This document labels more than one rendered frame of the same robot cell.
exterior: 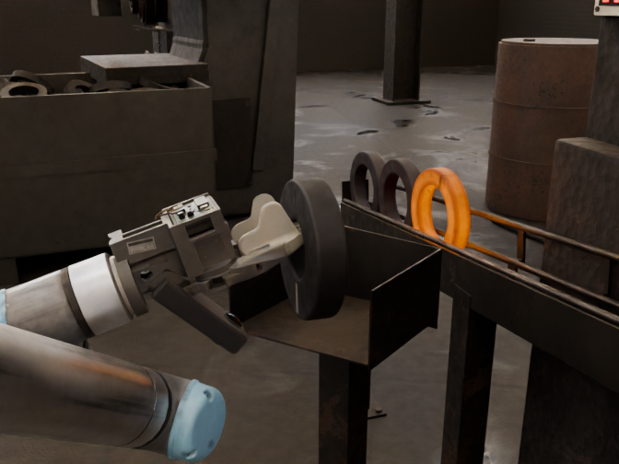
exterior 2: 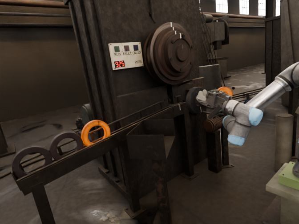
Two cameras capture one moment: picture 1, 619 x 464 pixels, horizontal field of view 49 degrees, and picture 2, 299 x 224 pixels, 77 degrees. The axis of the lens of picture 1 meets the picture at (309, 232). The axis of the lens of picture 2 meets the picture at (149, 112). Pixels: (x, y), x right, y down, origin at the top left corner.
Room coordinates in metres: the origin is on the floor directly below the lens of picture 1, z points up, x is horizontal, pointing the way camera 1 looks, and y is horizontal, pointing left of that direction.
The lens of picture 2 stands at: (1.28, 0.94, 1.06)
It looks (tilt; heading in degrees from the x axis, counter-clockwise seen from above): 14 degrees down; 253
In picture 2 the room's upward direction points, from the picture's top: 8 degrees counter-clockwise
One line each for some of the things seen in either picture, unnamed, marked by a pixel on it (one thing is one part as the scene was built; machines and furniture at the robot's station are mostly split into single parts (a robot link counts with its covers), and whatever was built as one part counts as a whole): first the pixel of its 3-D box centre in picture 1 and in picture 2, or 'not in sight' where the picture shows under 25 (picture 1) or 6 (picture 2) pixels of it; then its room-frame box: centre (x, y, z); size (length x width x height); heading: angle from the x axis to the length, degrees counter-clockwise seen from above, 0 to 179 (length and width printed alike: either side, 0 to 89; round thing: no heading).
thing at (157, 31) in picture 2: not in sight; (171, 54); (0.61, -0.48, 1.11); 0.47 x 0.06 x 0.47; 18
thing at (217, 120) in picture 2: not in sight; (216, 143); (0.25, -0.45, 0.27); 0.22 x 0.13 x 0.53; 18
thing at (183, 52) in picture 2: not in sight; (180, 53); (0.58, -0.39, 1.11); 0.28 x 0.06 x 0.28; 18
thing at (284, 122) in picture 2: not in sight; (283, 144); (-0.18, -0.13, 0.26); 0.12 x 0.12 x 0.52
